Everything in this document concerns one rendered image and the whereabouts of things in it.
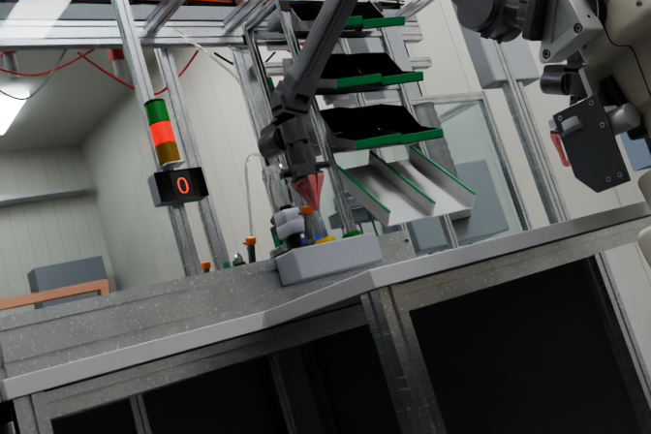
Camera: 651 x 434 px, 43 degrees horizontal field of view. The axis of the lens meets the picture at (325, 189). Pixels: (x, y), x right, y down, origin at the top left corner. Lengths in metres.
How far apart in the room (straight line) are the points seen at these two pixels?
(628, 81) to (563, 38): 0.18
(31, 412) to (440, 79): 4.97
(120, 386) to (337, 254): 0.50
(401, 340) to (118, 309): 0.49
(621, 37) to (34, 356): 1.08
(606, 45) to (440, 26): 4.55
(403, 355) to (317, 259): 0.40
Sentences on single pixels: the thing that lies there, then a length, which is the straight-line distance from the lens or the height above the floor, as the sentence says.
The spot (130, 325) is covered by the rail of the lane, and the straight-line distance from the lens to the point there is 1.44.
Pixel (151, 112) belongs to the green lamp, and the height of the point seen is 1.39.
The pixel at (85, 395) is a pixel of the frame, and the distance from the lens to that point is 1.34.
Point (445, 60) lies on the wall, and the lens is 5.95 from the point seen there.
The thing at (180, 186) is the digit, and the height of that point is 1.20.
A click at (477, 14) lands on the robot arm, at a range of 1.46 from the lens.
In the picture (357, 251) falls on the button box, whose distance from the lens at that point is 1.63.
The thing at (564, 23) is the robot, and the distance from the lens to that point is 1.38.
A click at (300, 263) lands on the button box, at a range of 1.55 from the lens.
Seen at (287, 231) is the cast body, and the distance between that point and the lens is 1.85.
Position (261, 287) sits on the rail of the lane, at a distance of 1.57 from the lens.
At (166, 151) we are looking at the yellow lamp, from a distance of 1.89.
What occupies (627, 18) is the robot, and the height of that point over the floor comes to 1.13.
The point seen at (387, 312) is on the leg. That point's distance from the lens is 1.23.
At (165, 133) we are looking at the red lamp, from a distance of 1.91.
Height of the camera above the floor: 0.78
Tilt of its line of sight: 10 degrees up
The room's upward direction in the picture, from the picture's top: 17 degrees counter-clockwise
